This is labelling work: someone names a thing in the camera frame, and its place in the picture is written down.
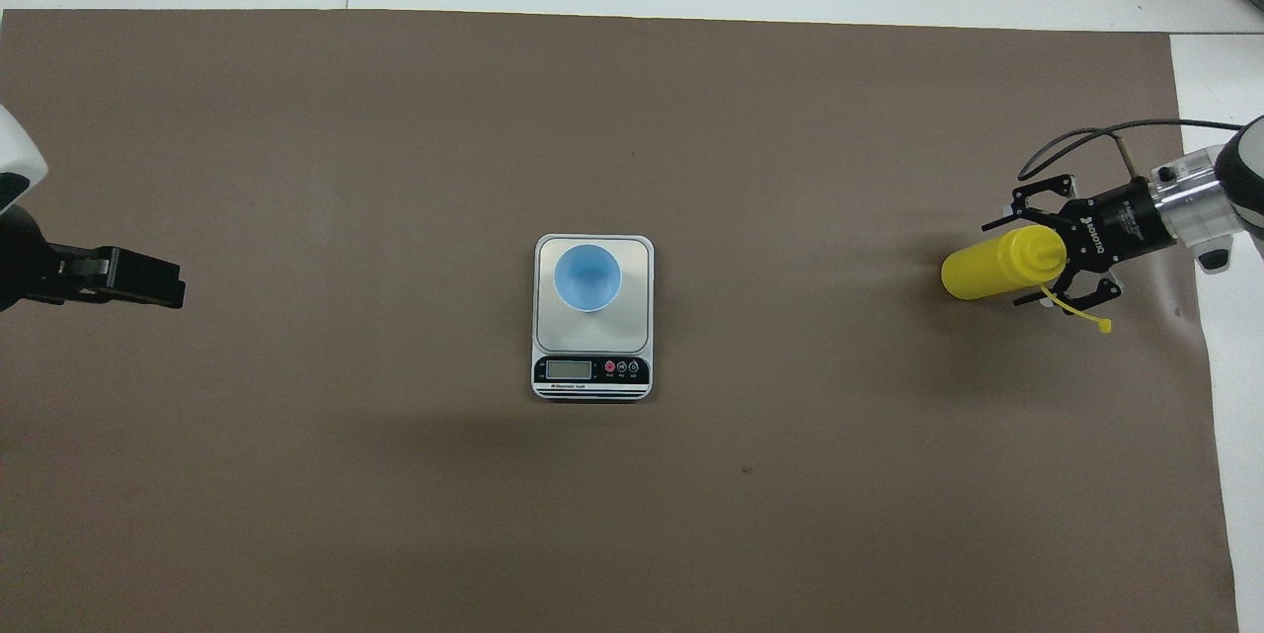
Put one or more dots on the silver digital kitchen scale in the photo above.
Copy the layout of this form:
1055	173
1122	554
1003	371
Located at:
592	366

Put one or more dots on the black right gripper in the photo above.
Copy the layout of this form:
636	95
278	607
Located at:
1121	223

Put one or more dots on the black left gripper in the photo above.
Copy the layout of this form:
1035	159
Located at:
22	263

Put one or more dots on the brown paper table mat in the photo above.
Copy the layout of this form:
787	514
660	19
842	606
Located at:
592	119

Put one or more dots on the yellow squeeze seasoning bottle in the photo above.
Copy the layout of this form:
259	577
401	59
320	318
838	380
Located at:
997	263

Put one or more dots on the light blue plastic cup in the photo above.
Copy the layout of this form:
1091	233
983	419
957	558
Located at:
588	277

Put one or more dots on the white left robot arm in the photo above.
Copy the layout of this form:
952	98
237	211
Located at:
12	154

